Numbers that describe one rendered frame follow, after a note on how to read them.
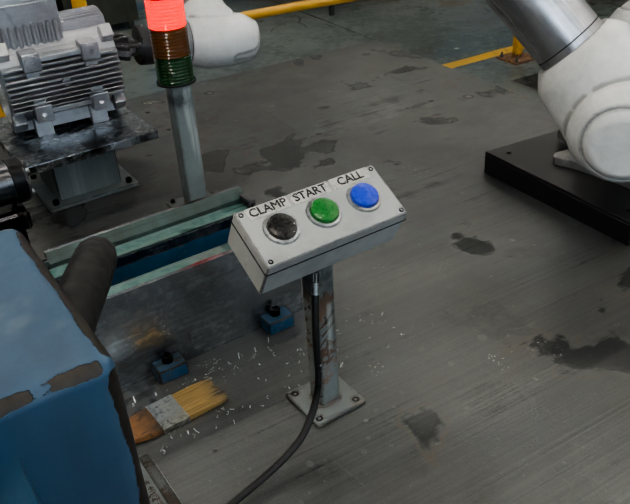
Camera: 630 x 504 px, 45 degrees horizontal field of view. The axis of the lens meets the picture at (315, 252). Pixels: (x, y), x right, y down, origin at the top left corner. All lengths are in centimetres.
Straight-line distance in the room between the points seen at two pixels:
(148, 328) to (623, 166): 65
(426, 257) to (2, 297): 99
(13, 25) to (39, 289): 120
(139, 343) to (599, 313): 61
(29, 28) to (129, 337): 65
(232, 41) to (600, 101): 75
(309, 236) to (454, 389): 31
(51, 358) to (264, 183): 124
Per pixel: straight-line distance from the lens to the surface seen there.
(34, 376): 20
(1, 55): 140
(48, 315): 22
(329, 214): 76
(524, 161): 140
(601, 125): 108
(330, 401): 92
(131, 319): 95
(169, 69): 126
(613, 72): 111
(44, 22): 143
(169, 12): 123
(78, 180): 147
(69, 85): 142
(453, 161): 149
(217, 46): 153
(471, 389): 95
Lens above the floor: 143
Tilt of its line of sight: 32 degrees down
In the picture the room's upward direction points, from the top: 4 degrees counter-clockwise
